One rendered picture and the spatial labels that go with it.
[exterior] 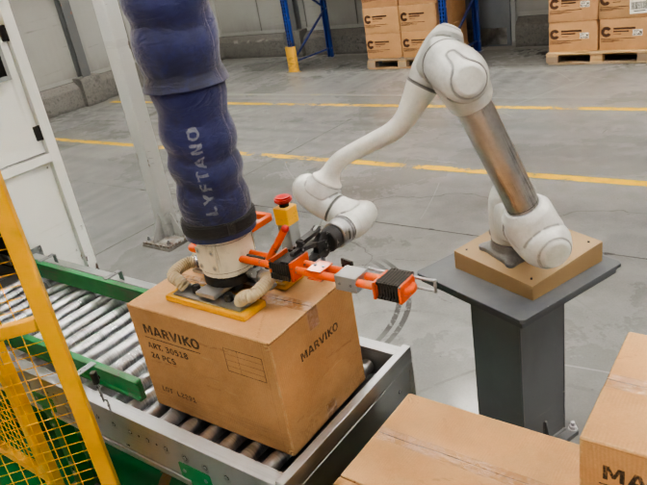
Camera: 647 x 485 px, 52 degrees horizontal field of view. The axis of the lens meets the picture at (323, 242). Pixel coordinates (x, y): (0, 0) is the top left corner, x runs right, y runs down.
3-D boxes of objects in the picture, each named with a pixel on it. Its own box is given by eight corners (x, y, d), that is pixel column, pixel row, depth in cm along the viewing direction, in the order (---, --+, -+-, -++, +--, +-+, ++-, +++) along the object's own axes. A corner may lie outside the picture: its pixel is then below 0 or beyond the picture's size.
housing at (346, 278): (335, 290, 178) (332, 275, 176) (349, 278, 182) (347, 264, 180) (356, 294, 173) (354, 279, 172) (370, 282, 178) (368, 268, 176)
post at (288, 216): (314, 414, 295) (271, 208, 253) (323, 404, 300) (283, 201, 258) (326, 418, 291) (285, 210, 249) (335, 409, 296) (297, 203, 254)
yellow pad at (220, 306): (166, 300, 209) (162, 287, 207) (189, 286, 216) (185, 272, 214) (245, 322, 189) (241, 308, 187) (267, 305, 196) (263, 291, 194)
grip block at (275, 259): (269, 279, 190) (265, 261, 187) (290, 264, 196) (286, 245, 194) (292, 284, 185) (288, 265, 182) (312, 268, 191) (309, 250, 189)
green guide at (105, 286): (16, 269, 355) (11, 255, 351) (34, 261, 362) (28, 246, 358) (230, 333, 261) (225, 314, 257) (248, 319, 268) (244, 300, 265)
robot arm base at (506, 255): (511, 226, 244) (510, 213, 241) (553, 249, 226) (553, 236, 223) (470, 243, 239) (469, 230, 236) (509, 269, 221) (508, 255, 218)
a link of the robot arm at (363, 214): (352, 250, 209) (320, 228, 213) (377, 230, 220) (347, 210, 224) (361, 224, 202) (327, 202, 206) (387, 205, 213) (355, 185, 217)
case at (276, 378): (158, 402, 228) (125, 303, 211) (235, 341, 256) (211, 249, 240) (295, 457, 194) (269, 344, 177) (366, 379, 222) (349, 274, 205)
